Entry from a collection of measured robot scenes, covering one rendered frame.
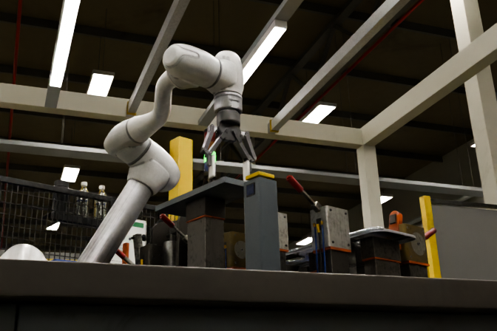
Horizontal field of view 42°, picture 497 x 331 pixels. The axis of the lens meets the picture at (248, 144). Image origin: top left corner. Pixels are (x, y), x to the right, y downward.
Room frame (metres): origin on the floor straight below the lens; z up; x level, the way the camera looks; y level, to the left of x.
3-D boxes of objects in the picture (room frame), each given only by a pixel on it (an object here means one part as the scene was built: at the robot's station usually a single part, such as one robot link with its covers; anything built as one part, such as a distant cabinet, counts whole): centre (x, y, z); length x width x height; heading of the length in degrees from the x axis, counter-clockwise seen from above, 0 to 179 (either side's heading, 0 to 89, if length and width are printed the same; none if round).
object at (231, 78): (1.86, 0.07, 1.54); 0.13 x 0.11 x 0.16; 137
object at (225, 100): (1.87, 0.06, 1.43); 0.09 x 0.09 x 0.06
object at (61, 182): (3.05, 0.93, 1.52); 0.07 x 0.07 x 0.18
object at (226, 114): (1.87, 0.06, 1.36); 0.08 x 0.07 x 0.09; 121
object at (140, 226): (3.19, 0.63, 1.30); 0.23 x 0.02 x 0.31; 131
